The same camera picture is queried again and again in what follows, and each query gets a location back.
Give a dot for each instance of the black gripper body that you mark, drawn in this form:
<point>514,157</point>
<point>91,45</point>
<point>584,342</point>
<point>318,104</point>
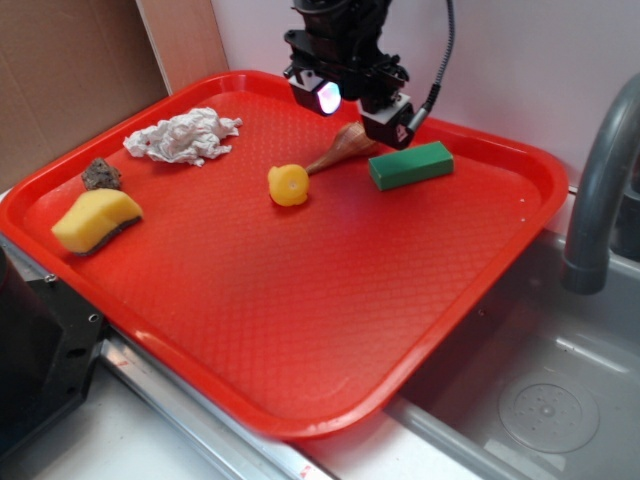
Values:
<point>339,44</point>

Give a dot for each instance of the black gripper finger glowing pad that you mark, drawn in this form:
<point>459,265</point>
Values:
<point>315,93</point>
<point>389,126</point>

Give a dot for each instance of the tan spiral sea shell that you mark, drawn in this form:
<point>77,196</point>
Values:
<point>351,141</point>

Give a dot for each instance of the green rectangular block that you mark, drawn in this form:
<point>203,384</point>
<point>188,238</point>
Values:
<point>415,164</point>

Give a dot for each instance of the yellow rubber duck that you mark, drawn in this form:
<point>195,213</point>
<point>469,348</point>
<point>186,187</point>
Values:
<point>288,185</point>

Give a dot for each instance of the crumpled white paper towel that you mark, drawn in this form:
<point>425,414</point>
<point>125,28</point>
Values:
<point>189,138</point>

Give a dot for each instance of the red plastic tray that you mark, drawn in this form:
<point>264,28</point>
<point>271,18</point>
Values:
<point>297,321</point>

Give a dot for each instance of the brown rough rock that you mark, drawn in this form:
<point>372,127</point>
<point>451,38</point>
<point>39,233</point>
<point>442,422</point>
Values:
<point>101,175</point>

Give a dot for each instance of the grey sink faucet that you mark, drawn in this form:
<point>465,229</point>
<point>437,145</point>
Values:
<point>605,215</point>

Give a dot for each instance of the brown cardboard panel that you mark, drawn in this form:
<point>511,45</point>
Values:
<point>72,69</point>

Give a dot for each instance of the yellow sponge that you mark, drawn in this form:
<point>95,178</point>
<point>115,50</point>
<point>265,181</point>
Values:
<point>94,218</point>

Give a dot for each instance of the grey sink basin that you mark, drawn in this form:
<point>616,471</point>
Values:
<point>536,382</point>

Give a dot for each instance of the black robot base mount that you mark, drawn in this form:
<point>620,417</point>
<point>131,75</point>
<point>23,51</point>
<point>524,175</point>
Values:
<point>50,339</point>

